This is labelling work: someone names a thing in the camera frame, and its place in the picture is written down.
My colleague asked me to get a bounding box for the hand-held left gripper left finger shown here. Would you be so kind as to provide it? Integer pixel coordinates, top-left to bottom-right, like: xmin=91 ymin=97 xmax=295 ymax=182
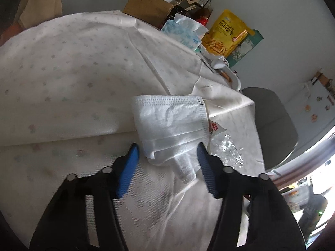
xmin=29 ymin=143 xmax=140 ymax=251

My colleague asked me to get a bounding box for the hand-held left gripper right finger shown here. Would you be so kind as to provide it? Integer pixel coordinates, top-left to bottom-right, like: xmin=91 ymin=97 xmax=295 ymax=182
xmin=197 ymin=142 xmax=307 ymax=251

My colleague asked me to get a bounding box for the white face mask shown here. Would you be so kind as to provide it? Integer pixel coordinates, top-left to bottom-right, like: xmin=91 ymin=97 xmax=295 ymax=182
xmin=131 ymin=95 xmax=210 ymax=166

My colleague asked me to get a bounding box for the silver printed wrapper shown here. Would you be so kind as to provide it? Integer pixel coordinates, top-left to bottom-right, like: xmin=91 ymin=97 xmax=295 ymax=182
xmin=173 ymin=153 xmax=197 ymax=183

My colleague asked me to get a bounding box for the clear plastic wrapper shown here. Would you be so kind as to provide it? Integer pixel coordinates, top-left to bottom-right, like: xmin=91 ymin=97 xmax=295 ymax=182
xmin=209 ymin=134 xmax=245 ymax=166

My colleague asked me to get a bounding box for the red white small packet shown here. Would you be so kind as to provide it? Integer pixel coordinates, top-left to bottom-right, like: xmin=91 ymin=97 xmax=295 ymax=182
xmin=208 ymin=120 xmax=227 ymax=135

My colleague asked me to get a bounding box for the grey chair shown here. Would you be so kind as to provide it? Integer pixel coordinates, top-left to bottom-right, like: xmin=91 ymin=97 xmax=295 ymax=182
xmin=241 ymin=87 xmax=299 ymax=170

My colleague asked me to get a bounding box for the white bowl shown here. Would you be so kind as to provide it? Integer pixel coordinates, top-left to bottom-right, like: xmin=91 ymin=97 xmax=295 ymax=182
xmin=200 ymin=50 xmax=242 ymax=91

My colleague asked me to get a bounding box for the white dotted tablecloth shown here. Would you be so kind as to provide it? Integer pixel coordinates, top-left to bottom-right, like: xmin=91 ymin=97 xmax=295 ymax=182
xmin=0 ymin=10 xmax=266 ymax=251

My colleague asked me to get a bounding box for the green patterned box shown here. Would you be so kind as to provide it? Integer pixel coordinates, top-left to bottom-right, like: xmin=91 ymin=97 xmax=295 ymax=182
xmin=225 ymin=29 xmax=264 ymax=67

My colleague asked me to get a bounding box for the white refrigerator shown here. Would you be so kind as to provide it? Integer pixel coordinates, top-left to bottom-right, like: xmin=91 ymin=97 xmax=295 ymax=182
xmin=285 ymin=76 xmax=335 ymax=136

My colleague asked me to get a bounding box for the yellow snack bag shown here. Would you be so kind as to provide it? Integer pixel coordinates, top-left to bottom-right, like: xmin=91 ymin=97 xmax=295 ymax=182
xmin=203 ymin=9 xmax=255 ymax=56

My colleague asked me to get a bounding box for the light blue tissue pack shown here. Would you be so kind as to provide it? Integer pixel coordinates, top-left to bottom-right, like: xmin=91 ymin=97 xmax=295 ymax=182
xmin=161 ymin=13 xmax=208 ymax=51

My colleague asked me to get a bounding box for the brown cardboard box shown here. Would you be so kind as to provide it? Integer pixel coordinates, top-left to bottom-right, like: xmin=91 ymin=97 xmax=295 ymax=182
xmin=122 ymin=0 xmax=184 ymax=29

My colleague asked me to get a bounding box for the beige cloth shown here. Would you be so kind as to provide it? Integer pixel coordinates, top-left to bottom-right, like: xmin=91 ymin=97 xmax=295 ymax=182
xmin=14 ymin=0 xmax=63 ymax=29

